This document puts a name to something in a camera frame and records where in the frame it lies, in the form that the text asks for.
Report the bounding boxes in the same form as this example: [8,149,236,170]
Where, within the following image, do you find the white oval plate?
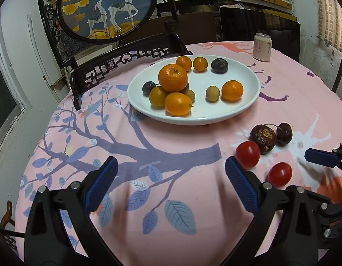
[127,58,260,126]

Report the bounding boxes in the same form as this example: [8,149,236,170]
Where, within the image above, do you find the small orange mandarin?
[176,56,193,72]

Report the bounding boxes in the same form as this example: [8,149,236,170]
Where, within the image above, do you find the small orange on plate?
[221,80,243,102]

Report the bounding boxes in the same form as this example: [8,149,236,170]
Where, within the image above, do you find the beige longan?
[183,89,195,102]
[206,86,220,102]

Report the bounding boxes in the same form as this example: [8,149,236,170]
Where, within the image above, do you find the round deer art screen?
[56,0,157,45]

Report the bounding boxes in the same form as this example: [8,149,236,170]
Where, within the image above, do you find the white beverage can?
[253,32,272,62]

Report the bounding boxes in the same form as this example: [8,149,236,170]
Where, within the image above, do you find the framed window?
[0,11,31,152]

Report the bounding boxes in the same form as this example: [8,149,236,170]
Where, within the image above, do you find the yellow orange kumquat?
[149,86,168,108]

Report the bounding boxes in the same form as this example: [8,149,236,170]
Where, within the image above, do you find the large orange mandarin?
[158,64,188,92]

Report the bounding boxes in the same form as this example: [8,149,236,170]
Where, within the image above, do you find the black carved wooden stand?
[38,0,188,110]

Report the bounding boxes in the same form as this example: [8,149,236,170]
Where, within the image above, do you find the pink printed tablecloth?
[15,41,342,265]

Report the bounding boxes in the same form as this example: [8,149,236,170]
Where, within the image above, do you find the small black grape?
[142,81,156,97]

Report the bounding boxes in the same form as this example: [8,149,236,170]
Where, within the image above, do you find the red cherry tomato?
[267,162,292,188]
[235,141,260,170]

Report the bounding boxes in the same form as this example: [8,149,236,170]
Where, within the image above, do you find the dark cherry with stem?
[274,123,293,147]

